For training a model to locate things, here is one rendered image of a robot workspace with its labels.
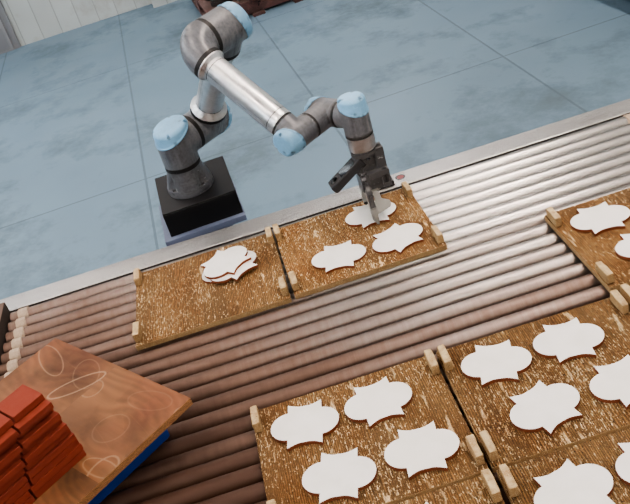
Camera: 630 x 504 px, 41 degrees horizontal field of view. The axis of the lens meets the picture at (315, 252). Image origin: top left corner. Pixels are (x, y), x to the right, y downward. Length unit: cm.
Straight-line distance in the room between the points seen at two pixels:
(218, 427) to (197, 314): 42
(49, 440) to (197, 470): 31
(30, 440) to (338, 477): 58
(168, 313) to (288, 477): 72
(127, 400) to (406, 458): 61
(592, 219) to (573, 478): 81
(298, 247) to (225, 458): 74
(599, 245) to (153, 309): 114
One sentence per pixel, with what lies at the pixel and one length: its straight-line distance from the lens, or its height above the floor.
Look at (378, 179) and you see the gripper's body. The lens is 231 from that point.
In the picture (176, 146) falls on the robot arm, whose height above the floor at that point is 114.
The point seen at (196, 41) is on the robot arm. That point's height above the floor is 149.
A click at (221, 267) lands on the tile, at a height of 96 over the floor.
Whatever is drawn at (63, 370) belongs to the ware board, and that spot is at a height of 104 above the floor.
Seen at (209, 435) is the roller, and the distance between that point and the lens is 188.
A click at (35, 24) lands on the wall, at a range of 942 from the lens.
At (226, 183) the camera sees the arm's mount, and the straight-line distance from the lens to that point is 274.
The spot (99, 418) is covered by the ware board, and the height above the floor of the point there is 104.
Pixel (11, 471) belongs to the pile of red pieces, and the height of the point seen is 113.
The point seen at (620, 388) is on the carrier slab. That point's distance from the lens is 172.
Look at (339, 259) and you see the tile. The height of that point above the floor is 94.
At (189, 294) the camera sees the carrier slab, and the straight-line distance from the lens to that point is 229.
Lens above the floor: 214
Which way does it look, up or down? 32 degrees down
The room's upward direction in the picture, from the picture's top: 17 degrees counter-clockwise
